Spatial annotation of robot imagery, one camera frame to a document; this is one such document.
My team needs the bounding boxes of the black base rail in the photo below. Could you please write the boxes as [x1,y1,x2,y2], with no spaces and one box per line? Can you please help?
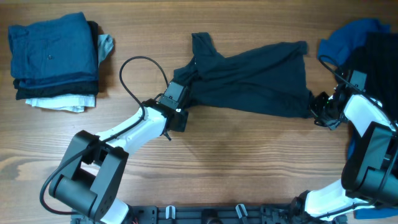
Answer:
[70,202,348,224]

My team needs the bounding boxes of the folded light grey garment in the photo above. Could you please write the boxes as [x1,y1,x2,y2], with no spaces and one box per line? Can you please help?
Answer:
[97,34,114,65]

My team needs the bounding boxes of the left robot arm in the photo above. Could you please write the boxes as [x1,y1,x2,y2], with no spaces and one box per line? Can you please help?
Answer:
[44,96,188,223]

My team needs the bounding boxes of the folded black garment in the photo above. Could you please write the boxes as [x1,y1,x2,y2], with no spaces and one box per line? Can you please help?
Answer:
[12,20,100,101]

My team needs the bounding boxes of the dark green t-shirt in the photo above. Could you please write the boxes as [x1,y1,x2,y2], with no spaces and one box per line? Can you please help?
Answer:
[173,32,313,118]

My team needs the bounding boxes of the folded white garment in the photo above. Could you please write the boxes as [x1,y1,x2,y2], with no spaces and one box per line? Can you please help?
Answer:
[25,94,96,113]

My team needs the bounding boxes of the bright blue t-shirt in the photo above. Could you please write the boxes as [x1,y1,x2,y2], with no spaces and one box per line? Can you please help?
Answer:
[317,18,397,220]

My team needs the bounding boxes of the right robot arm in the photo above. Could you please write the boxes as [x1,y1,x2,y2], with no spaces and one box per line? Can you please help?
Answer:
[289,94,397,223]

